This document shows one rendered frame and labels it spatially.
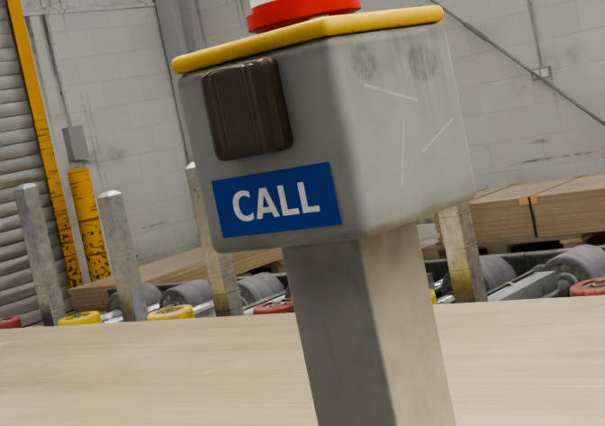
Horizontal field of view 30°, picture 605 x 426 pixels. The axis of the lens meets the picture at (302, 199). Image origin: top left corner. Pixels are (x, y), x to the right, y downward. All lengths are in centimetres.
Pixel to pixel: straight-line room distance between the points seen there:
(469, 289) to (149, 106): 860
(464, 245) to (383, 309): 128
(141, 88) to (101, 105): 51
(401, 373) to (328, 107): 10
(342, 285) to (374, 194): 4
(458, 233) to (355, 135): 131
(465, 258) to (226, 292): 50
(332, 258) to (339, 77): 7
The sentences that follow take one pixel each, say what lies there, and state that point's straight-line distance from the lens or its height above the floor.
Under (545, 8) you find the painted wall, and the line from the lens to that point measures 834.
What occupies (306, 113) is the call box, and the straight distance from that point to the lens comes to 36.
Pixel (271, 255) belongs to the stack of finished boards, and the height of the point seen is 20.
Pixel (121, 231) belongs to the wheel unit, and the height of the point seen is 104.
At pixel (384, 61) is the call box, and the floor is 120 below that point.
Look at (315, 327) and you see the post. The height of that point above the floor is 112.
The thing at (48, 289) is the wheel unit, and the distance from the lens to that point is 236.
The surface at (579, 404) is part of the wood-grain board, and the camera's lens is 101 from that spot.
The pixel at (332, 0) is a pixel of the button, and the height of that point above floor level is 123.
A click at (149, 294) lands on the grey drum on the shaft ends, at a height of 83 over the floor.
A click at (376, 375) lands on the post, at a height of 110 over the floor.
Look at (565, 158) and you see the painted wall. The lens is 839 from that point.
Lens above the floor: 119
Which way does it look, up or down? 4 degrees down
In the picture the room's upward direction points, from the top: 12 degrees counter-clockwise
